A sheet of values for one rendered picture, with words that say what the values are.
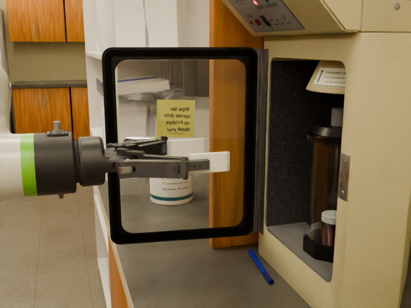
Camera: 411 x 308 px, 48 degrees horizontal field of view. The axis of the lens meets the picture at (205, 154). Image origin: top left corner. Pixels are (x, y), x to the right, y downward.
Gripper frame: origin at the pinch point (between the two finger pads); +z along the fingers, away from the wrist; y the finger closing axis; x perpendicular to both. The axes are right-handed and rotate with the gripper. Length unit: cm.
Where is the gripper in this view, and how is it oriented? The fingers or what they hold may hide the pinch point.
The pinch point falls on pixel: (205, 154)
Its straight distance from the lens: 76.1
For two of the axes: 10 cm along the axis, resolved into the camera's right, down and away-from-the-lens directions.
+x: -0.1, 9.8, 2.2
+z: 9.5, -0.6, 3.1
